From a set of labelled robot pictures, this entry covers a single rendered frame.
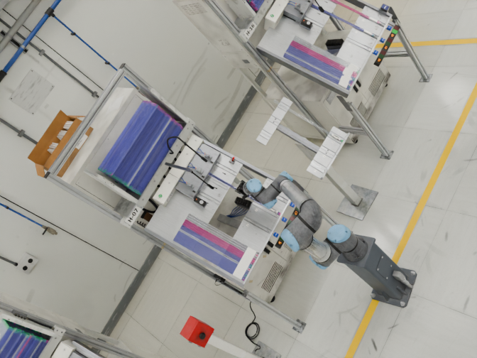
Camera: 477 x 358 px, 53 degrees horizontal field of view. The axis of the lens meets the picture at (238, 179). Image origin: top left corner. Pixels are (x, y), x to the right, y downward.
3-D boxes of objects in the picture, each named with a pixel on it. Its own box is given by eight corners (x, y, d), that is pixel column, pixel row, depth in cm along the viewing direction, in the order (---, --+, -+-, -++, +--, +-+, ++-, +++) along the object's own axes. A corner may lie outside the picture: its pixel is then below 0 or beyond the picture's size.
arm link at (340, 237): (361, 240, 261) (350, 229, 252) (344, 258, 261) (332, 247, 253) (348, 228, 270) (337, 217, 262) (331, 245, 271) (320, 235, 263)
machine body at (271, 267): (316, 227, 370) (271, 187, 332) (273, 308, 355) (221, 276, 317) (260, 209, 419) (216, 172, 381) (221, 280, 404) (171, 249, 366)
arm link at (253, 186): (256, 195, 255) (245, 185, 255) (252, 197, 266) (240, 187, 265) (266, 185, 257) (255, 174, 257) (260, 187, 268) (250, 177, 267)
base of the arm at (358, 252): (371, 239, 268) (363, 231, 262) (362, 264, 264) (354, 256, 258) (348, 235, 280) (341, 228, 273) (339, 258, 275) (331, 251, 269)
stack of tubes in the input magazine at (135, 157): (184, 126, 295) (153, 100, 278) (140, 196, 284) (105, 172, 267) (173, 125, 304) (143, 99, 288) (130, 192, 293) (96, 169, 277)
